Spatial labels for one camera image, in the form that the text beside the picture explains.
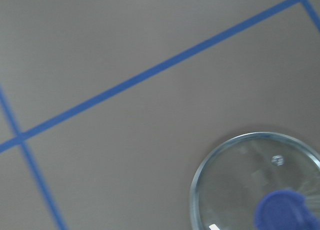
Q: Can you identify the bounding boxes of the glass pot lid blue knob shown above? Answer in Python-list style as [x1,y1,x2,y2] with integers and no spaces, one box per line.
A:
[189,132,320,229]

